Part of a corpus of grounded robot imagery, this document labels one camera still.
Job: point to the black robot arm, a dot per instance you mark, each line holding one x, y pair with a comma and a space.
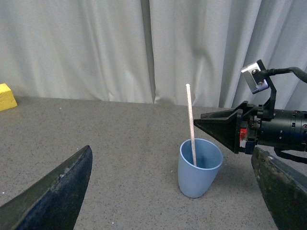
134, 178

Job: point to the grey curtain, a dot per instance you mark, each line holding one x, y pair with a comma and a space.
146, 51

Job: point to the yellow foam block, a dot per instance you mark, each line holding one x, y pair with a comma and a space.
7, 99

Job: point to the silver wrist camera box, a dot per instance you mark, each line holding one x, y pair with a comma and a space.
250, 73

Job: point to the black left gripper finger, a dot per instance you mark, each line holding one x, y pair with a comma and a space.
53, 202

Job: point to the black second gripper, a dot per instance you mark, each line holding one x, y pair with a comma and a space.
283, 189

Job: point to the blue plastic cup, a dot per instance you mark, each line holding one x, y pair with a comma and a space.
195, 180

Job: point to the white chopstick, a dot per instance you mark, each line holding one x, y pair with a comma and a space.
191, 124

